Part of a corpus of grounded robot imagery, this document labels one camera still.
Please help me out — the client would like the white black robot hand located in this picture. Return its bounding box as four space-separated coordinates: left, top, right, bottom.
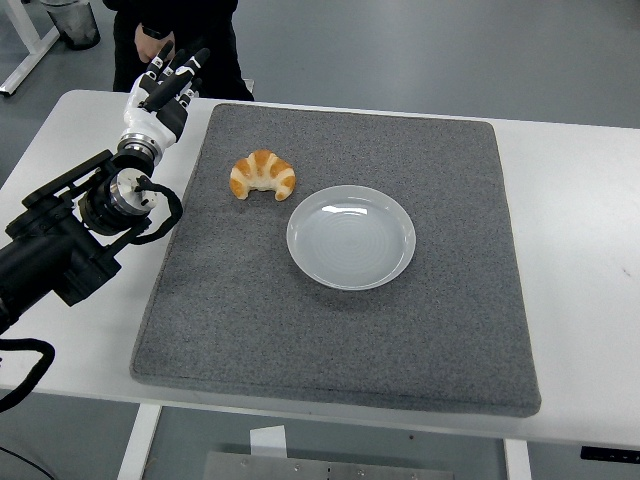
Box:
122 40 212 149

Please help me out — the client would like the golden croissant bread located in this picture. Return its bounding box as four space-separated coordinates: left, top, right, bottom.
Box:
229 149 297 202

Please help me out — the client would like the pale grey round plate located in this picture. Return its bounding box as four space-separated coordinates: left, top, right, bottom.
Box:
285 184 418 292

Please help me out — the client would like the grey metal plate with screws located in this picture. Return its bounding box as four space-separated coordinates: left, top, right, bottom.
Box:
202 451 456 480

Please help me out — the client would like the person's hand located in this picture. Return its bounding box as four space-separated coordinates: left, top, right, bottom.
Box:
134 27 176 65

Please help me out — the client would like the person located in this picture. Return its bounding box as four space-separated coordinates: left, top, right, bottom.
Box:
112 0 255 103

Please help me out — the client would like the grey felt table mat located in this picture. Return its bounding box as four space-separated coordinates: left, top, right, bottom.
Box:
129 102 544 419

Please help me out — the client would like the white table leg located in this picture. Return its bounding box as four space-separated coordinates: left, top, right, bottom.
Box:
502 438 533 480
115 403 164 480

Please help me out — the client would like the black table control panel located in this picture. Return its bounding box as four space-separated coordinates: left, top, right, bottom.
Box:
579 444 640 462

